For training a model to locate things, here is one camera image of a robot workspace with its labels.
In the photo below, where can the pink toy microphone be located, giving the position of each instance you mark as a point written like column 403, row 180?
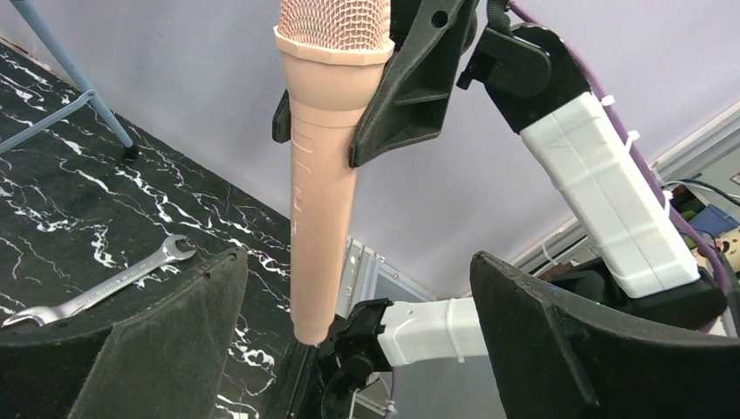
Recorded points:
column 324, row 173

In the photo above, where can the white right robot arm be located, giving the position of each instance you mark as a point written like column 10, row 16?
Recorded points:
column 645, row 269

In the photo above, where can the black round-base microphone stand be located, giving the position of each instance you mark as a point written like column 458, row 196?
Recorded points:
column 412, row 99

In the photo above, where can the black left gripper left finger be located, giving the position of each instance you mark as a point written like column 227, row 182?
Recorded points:
column 154, row 354

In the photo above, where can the silver open-end wrench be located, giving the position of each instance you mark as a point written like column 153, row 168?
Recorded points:
column 167, row 253

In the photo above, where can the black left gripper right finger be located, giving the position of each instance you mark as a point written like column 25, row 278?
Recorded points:
column 555, row 354

